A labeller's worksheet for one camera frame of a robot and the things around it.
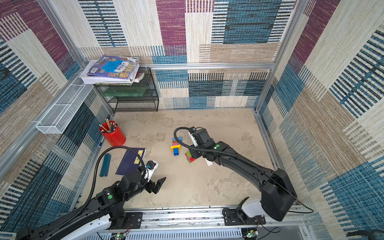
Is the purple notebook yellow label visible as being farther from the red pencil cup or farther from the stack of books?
the stack of books

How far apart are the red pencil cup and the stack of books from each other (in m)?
0.25

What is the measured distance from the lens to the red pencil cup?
92 cm

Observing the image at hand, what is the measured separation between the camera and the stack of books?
0.79 meters
